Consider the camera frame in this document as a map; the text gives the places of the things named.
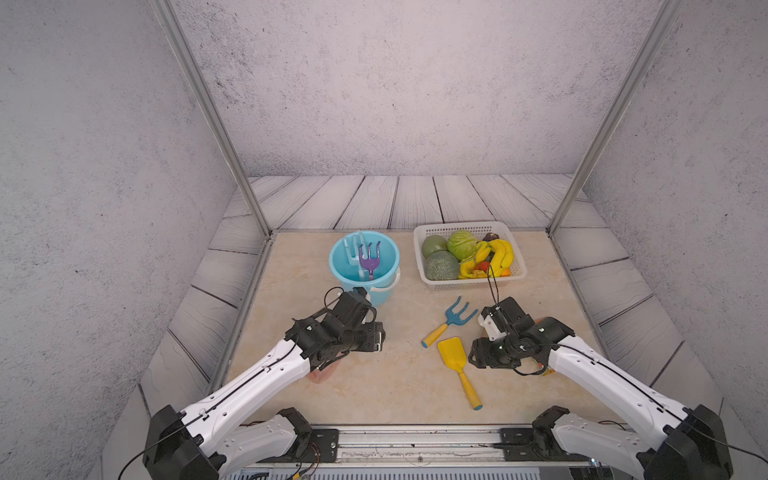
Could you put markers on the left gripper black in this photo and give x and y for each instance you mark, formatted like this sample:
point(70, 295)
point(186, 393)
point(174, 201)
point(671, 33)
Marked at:
point(375, 336)

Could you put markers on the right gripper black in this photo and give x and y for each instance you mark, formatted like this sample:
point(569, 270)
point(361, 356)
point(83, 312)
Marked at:
point(480, 355)

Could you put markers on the pink spray bottle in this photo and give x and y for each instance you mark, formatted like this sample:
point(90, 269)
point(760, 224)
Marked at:
point(319, 376)

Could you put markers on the yellow plastic shovel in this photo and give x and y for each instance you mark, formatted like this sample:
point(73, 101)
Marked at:
point(455, 358)

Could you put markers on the purple rake pink handle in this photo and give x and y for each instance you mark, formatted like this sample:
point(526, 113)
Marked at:
point(369, 260)

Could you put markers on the teal rake yellow handle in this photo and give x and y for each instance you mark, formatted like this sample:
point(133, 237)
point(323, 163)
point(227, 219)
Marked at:
point(453, 317)

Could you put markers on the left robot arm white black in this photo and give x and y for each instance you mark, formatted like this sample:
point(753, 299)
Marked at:
point(211, 438)

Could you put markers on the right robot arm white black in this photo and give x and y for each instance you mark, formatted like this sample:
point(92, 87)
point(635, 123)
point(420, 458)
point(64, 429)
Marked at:
point(662, 439)

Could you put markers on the light blue plastic bucket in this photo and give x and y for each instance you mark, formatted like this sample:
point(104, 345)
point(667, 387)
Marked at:
point(387, 275)

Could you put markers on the yellow banana bunch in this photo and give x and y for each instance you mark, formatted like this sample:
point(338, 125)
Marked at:
point(494, 258)

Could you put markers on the yellow bell pepper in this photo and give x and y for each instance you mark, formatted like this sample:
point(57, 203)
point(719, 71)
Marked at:
point(471, 269)

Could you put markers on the netted green melon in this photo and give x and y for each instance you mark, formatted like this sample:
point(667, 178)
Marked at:
point(441, 266)

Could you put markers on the green cabbage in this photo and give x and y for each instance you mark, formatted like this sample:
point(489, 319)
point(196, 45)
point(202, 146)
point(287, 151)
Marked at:
point(462, 244)

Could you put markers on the smooth green melon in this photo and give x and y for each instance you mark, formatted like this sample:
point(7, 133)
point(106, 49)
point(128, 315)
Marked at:
point(433, 244)

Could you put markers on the white plastic basket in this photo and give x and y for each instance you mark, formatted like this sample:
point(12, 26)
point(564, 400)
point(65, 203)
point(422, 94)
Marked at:
point(483, 231)

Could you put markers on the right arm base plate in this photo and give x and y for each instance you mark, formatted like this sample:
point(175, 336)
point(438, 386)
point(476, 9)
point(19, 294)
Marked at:
point(531, 444)

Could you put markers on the aluminium front rail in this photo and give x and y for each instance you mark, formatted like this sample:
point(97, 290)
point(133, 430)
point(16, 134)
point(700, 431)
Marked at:
point(414, 447)

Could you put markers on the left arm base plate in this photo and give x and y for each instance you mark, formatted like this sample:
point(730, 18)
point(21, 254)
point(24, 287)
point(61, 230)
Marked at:
point(320, 445)

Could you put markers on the right aluminium frame post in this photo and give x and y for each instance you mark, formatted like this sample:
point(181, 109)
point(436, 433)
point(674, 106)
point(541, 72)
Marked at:
point(639, 67)

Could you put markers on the aluminium frame post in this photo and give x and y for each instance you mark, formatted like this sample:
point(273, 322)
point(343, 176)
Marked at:
point(174, 33)
point(639, 67)

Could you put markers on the left aluminium frame post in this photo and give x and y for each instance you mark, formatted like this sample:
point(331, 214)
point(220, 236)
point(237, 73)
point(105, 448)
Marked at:
point(174, 33)

